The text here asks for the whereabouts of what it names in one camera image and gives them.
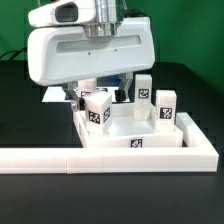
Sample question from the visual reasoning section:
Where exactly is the black cable bundle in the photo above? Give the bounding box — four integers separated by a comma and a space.
0, 48, 29, 62

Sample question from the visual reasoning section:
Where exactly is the white marker sheet with tags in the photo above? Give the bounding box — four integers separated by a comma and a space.
42, 86, 113, 103

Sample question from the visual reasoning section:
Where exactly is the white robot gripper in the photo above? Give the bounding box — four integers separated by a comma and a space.
27, 0, 155, 111

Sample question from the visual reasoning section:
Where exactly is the white L-shaped obstacle fence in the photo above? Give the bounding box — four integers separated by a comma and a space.
0, 113, 219, 174

